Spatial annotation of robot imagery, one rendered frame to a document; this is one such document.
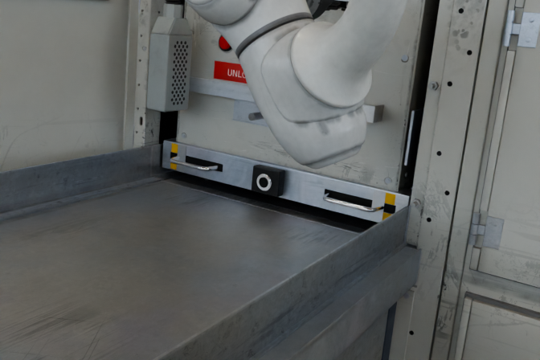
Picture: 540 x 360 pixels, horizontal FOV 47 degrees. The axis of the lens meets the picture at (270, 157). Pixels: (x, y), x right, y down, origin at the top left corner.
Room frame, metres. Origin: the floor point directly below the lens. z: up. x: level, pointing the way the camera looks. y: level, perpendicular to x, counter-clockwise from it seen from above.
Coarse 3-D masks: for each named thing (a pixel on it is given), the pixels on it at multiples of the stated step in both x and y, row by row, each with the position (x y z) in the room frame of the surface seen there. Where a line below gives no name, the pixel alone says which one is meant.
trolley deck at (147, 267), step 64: (128, 192) 1.14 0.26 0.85; (192, 192) 1.18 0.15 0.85; (0, 256) 0.79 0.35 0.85; (64, 256) 0.81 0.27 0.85; (128, 256) 0.83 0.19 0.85; (192, 256) 0.85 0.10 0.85; (256, 256) 0.88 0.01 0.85; (320, 256) 0.90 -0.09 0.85; (0, 320) 0.62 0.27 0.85; (64, 320) 0.63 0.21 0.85; (128, 320) 0.65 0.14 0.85; (192, 320) 0.66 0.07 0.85; (320, 320) 0.69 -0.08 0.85
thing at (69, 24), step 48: (0, 0) 1.13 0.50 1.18; (48, 0) 1.19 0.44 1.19; (96, 0) 1.26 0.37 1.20; (0, 48) 1.13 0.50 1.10; (48, 48) 1.19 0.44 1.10; (96, 48) 1.26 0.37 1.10; (0, 96) 1.13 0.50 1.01; (48, 96) 1.19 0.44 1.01; (96, 96) 1.26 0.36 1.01; (0, 144) 1.13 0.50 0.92; (48, 144) 1.20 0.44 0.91; (96, 144) 1.27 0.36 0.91
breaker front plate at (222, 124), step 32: (416, 0) 1.04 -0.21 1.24; (192, 32) 1.27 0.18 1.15; (416, 32) 1.04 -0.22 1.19; (192, 64) 1.27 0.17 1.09; (384, 64) 1.06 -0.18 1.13; (192, 96) 1.27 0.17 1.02; (384, 96) 1.06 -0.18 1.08; (192, 128) 1.26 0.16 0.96; (224, 128) 1.22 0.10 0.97; (256, 128) 1.19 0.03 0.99; (384, 128) 1.06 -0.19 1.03; (288, 160) 1.15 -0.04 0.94; (352, 160) 1.08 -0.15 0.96; (384, 160) 1.05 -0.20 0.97
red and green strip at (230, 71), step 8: (216, 64) 1.24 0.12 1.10; (224, 64) 1.23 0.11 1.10; (232, 64) 1.22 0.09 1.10; (240, 64) 1.21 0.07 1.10; (216, 72) 1.24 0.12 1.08; (224, 72) 1.23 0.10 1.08; (232, 72) 1.22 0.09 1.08; (240, 72) 1.21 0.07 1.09; (232, 80) 1.22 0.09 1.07; (240, 80) 1.21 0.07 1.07
